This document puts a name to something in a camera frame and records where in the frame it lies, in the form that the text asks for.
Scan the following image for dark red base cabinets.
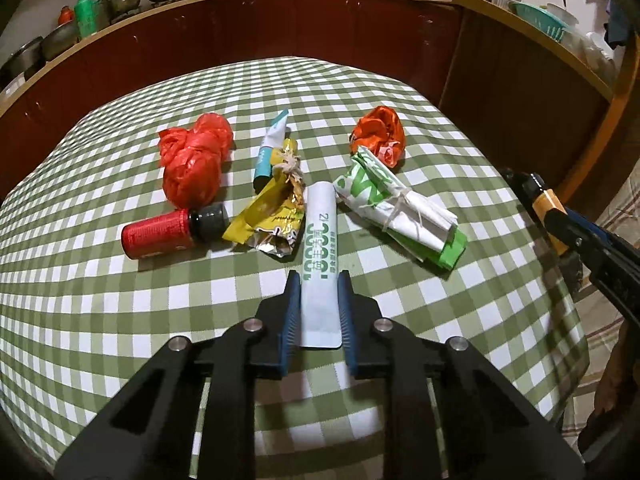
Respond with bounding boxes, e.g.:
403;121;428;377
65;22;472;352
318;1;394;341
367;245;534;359
1;0;614;191

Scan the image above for green white bag bundle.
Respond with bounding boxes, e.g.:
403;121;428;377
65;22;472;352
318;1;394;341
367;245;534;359
333;146;468;271

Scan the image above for white pouch green print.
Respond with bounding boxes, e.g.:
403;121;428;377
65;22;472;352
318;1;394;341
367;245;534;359
300;181;342;350

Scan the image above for large red plastic bag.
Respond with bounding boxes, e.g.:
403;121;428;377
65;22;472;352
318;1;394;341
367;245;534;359
158;113;233;209

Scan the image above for green thermos jug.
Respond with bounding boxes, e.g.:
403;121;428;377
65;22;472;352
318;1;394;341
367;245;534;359
74;0;98;39

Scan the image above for yellow snack wrapper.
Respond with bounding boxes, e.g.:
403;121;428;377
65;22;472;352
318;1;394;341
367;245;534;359
222;139;306;258

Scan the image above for green checked tablecloth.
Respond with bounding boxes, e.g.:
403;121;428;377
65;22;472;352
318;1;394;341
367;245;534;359
1;58;589;466

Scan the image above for small orange-red plastic bag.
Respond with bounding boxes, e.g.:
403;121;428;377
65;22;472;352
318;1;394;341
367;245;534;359
349;105;406;169

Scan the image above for grey mixing bowl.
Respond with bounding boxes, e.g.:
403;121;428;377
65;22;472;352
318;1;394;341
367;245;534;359
41;21;79;61

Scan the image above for blue white tube wrapper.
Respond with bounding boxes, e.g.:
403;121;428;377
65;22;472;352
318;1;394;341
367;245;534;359
253;110;288;194

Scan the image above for orange bottle black cap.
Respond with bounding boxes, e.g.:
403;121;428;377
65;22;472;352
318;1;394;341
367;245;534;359
502;169;578;258

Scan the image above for red bottle black cap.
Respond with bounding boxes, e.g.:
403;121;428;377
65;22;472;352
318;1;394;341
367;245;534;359
120;204;228;260

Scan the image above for teal plastic basket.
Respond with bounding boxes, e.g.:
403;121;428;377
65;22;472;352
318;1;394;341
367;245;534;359
509;0;567;42

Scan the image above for dark cooking pot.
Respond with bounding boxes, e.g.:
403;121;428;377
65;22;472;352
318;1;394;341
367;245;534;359
1;36;46;86

